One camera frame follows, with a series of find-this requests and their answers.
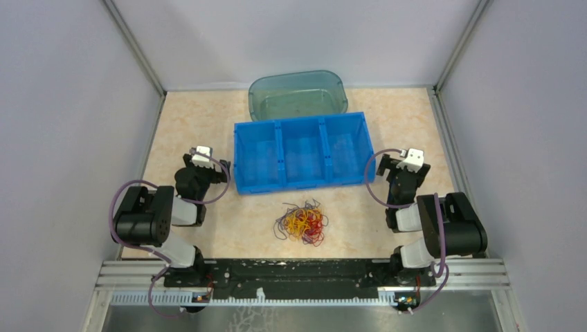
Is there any blue three-compartment bin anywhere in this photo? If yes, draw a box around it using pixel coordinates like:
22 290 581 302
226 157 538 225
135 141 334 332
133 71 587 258
233 112 375 195

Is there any coloured cable pile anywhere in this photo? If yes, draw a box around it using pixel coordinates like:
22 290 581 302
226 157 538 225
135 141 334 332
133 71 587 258
273 199 329 248

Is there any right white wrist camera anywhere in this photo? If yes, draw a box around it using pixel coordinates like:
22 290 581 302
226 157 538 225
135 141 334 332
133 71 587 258
397 148 424 173

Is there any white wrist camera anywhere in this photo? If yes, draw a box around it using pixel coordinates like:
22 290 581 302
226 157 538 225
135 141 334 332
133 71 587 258
397 148 424 173
189 145 215 169

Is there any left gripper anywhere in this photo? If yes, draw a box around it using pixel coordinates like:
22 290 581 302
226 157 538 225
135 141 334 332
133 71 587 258
183 154 231 201

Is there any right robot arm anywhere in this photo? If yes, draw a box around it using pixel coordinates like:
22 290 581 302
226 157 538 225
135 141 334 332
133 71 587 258
376 150 488 285

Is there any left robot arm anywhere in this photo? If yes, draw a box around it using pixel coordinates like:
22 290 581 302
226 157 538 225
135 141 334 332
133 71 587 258
111 151 231 287

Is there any white slotted cable duct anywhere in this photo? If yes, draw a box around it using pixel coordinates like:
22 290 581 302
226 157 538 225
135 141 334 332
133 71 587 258
109 292 400 308

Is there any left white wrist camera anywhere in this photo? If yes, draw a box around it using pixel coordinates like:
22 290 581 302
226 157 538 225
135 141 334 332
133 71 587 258
189 145 215 169

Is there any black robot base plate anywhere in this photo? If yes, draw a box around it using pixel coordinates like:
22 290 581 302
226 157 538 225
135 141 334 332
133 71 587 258
163 259 436 300

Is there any teal translucent plastic tub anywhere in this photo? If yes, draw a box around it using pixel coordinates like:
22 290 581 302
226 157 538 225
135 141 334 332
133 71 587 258
248 70 349 121

